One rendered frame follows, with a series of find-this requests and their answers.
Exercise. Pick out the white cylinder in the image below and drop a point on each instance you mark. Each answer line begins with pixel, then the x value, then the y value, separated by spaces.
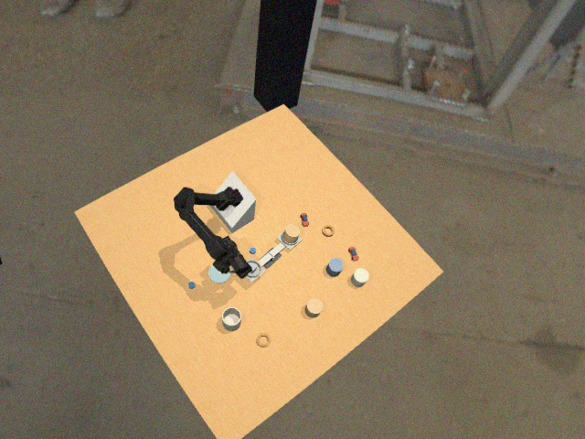
pixel 359 277

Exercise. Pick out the brown ring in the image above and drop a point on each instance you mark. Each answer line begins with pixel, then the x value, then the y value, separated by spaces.
pixel 264 335
pixel 328 227

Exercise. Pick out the blue cylinder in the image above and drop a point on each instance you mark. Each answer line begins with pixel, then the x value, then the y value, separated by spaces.
pixel 335 267

